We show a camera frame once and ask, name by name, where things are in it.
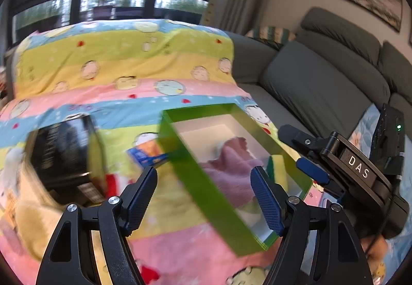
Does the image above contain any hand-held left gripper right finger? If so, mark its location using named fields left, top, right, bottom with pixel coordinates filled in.
left=250, top=166, right=375, bottom=285

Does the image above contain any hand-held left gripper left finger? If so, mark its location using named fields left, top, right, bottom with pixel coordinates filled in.
left=35, top=166, right=158, bottom=285

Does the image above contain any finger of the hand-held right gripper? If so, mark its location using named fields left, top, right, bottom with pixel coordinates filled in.
left=296, top=158, right=345, bottom=197
left=278, top=125, right=338, bottom=157

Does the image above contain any purple fluffy cloth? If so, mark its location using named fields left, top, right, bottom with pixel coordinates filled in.
left=201, top=137, right=274, bottom=208

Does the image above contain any green cardboard box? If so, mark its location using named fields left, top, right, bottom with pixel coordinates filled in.
left=157, top=103, right=313, bottom=256

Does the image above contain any yellow green cloth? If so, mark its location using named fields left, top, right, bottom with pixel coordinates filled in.
left=267, top=154, right=288, bottom=192

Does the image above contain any blue orange packet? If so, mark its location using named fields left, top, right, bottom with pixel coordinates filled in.
left=127, top=140, right=171, bottom=170

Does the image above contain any grey sofa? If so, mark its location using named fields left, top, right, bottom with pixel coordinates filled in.
left=232, top=7, right=412, bottom=150

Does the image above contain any black gold box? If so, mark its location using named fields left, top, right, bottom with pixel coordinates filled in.
left=27, top=114, right=108, bottom=205

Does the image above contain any striped cushion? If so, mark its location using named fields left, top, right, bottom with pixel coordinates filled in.
left=246, top=26, right=297, bottom=50

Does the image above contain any cartoon printed blanket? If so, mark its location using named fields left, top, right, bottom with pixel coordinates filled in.
left=0, top=19, right=322, bottom=285

